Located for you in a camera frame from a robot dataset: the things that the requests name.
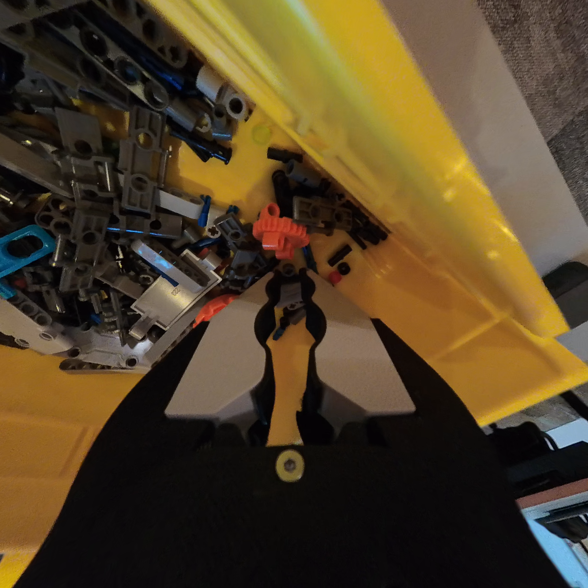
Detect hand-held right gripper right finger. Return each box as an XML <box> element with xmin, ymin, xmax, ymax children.
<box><xmin>303</xmin><ymin>272</ymin><xmax>416</xmax><ymax>437</ymax></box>

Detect pile of building block parts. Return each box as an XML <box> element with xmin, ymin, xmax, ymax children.
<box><xmin>0</xmin><ymin>0</ymin><xmax>391</xmax><ymax>370</ymax></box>

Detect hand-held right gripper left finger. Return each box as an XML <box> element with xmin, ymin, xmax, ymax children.
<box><xmin>166</xmin><ymin>272</ymin><xmax>276</xmax><ymax>442</ymax></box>

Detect yellow plastic bin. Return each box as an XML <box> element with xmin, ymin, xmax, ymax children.
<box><xmin>0</xmin><ymin>0</ymin><xmax>588</xmax><ymax>588</ymax></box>

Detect orange toothed gear piece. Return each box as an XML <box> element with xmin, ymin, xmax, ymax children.
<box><xmin>252</xmin><ymin>203</ymin><xmax>306</xmax><ymax>261</ymax></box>

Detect teal paddle piece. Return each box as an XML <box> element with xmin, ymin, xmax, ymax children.
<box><xmin>0</xmin><ymin>225</ymin><xmax>58</xmax><ymax>296</ymax></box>

